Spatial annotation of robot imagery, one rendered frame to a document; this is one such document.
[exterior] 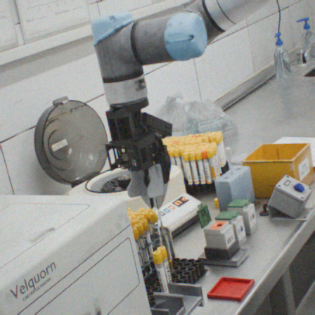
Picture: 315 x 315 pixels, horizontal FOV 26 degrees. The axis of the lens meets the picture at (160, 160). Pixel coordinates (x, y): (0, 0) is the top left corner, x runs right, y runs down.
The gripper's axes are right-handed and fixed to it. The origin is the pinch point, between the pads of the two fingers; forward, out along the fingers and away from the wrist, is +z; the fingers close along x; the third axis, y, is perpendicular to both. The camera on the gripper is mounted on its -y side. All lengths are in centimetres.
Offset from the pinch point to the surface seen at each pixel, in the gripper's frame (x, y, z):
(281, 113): -21, -122, 18
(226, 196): -0.5, -29.4, 11.4
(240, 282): 13.3, -2.2, 17.5
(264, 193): 2.9, -43.0, 16.1
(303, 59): -38, -202, 14
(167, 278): 3.7, 7.2, 12.4
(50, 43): -47, -37, -28
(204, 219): 3.3, -10.8, 8.8
